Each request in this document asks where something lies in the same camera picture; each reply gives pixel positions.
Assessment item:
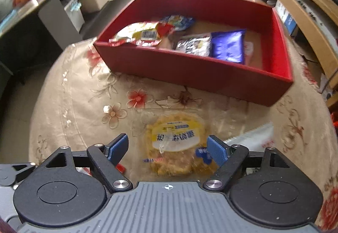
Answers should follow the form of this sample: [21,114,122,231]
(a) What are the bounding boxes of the white noodle snack bag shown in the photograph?
[224,122,275,152]

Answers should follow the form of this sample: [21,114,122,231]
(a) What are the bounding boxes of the red cardboard box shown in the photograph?
[94,0,293,107]

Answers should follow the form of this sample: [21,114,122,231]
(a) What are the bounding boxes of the silver grey snack packet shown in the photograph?
[175,34,211,57]

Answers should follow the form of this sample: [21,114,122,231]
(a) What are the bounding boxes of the white storage bin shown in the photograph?
[64,0,85,32]

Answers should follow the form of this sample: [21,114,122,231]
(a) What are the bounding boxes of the wooden TV cabinet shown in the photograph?
[231,0,338,107]

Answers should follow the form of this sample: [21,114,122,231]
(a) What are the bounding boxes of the yellow puffed snack bag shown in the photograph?
[138,111,218,177]

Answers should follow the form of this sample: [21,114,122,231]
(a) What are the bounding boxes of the blue foil snack packet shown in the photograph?
[210,30,246,64]

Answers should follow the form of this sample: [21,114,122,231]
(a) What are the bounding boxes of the yellow red snack bag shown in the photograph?
[108,21,174,47]

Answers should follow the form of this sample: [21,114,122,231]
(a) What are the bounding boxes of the floral beige tablecloth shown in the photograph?
[28,37,338,232]

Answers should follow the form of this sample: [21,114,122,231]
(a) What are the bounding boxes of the dark long side table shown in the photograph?
[1,0,83,80]

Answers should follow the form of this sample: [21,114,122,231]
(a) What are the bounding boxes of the blue cartoon snack packet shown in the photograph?
[161,15,195,31]

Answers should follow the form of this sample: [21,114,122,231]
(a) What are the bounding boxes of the red silver snack packet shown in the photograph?
[76,163,126,176]

